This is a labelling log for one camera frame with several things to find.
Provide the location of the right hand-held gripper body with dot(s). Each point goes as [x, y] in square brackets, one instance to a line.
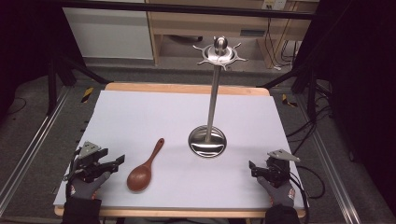
[277, 169]

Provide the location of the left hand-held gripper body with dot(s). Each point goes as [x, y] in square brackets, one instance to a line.
[88, 161]

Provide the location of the brown wooden spoon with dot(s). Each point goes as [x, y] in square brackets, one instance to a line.
[141, 175]

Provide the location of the steel utensil rack stand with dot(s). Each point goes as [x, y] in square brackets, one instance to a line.
[211, 112]

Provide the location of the person's right hand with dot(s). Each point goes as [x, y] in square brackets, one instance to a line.
[280, 194]

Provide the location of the person's left hand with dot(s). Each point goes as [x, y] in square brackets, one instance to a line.
[85, 188]

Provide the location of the yellow black striped tape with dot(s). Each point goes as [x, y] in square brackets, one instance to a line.
[288, 101]
[87, 94]

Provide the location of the white table mat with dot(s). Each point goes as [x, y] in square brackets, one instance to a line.
[186, 124]

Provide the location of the wooden table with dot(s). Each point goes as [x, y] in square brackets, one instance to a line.
[186, 88]

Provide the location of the dark curtain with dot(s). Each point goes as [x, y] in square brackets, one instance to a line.
[364, 93]
[25, 46]

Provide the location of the white cabinet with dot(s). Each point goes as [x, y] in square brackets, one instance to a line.
[109, 34]

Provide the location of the light wooden desk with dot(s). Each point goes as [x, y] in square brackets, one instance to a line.
[218, 23]

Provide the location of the white power strip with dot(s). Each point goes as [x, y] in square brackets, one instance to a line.
[274, 3]

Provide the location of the metal floor rail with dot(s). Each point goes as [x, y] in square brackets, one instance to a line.
[330, 158]
[34, 140]

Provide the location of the black metal frame stand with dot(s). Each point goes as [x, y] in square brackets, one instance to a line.
[53, 84]
[306, 81]

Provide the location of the black horizontal frame bar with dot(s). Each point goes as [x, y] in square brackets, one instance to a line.
[186, 8]

